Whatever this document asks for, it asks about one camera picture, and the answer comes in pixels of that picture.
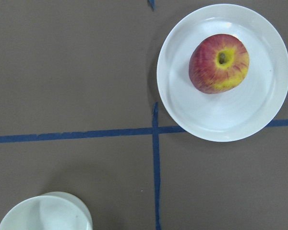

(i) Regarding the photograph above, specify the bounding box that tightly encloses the red yellow apple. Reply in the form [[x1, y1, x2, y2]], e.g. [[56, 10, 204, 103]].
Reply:
[[189, 34, 250, 94]]

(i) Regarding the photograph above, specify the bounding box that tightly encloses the white round plate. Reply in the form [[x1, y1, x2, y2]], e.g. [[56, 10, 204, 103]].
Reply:
[[156, 4, 288, 142]]

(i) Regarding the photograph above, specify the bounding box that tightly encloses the white plastic bowl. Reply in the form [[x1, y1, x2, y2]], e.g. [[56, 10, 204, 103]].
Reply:
[[0, 192, 93, 230]]

